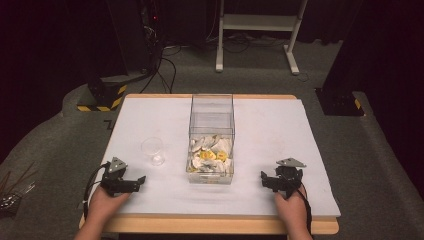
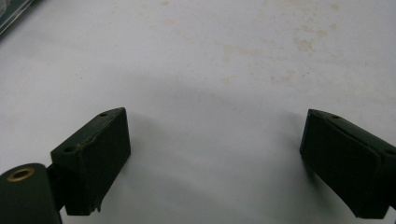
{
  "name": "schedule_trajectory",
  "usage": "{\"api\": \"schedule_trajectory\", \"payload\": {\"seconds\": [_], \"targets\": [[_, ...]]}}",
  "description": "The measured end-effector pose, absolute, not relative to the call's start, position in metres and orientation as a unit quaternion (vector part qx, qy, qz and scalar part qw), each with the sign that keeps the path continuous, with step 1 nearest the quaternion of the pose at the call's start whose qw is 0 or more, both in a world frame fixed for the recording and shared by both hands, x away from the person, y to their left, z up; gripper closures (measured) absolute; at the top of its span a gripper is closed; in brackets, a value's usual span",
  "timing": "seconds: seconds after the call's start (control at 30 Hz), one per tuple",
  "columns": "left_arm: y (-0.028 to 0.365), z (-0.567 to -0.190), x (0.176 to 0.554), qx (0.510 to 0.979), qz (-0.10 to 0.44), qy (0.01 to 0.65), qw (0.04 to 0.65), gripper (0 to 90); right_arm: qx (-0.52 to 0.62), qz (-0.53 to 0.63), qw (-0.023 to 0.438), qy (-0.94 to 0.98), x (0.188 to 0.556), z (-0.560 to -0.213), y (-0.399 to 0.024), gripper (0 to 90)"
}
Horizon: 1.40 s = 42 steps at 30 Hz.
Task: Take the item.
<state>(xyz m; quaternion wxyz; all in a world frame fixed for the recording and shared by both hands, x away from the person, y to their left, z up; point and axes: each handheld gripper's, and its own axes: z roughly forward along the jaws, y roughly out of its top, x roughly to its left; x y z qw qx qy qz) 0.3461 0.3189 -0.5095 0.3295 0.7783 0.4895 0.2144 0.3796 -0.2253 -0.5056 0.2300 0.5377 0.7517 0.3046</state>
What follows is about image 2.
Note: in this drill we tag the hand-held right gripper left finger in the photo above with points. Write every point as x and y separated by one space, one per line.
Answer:
93 161

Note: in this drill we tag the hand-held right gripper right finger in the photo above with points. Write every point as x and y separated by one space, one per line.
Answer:
345 161

